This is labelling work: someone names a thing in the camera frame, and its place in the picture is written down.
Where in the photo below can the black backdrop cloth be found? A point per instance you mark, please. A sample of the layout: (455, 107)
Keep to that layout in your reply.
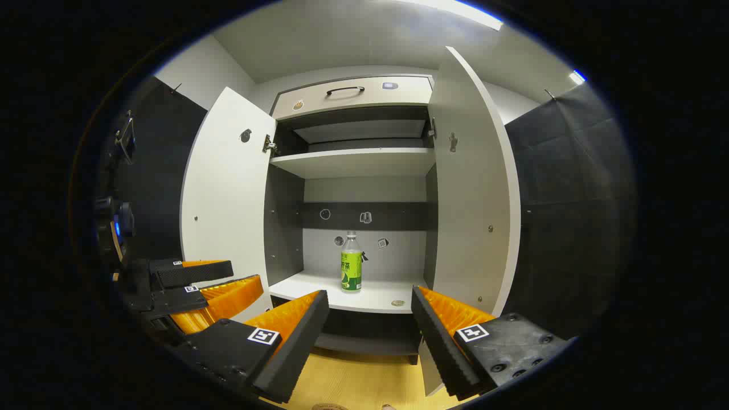
(165, 171)
(569, 199)

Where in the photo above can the small ceiling light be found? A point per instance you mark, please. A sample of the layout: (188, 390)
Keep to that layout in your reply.
(577, 77)

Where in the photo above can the grey cabinet drawer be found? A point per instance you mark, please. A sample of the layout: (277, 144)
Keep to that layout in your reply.
(410, 91)

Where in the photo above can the green label plastic bottle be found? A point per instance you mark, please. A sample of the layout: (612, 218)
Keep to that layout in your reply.
(351, 273)

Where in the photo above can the white cabinet door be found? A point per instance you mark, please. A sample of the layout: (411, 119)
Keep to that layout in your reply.
(228, 199)
(472, 188)

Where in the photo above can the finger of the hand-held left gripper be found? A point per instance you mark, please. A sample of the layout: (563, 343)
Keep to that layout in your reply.
(193, 276)
(228, 299)

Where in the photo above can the metal door hinge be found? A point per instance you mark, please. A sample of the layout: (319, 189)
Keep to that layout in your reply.
(432, 128)
(269, 144)

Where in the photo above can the long ceiling light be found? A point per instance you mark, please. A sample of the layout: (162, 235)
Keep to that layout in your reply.
(467, 12)

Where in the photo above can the white and grey cabinet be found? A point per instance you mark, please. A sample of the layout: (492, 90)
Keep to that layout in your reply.
(353, 162)

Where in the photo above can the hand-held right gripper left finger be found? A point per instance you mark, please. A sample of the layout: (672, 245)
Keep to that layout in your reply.
(296, 353)

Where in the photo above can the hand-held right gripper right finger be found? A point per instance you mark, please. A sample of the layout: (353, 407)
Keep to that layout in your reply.
(438, 347)

